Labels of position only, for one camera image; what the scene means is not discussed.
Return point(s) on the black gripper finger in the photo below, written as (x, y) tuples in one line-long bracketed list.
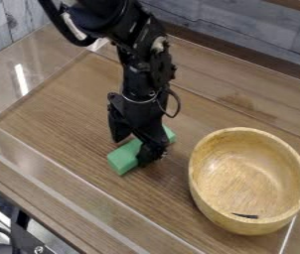
[(150, 153), (119, 128)]

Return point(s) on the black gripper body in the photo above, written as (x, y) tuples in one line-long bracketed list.
[(143, 116)]

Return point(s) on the green rectangular block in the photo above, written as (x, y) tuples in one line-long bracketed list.
[(122, 158)]

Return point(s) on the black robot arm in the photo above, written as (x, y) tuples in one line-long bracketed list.
[(138, 36)]

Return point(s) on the wooden bowl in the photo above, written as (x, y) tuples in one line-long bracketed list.
[(243, 180)]

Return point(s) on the clear acrylic corner bracket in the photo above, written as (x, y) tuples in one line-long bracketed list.
[(91, 44)]

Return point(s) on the clear acrylic tray wall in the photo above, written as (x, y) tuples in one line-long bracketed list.
[(103, 218)]

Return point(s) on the black table leg bracket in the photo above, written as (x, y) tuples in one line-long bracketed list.
[(24, 242)]

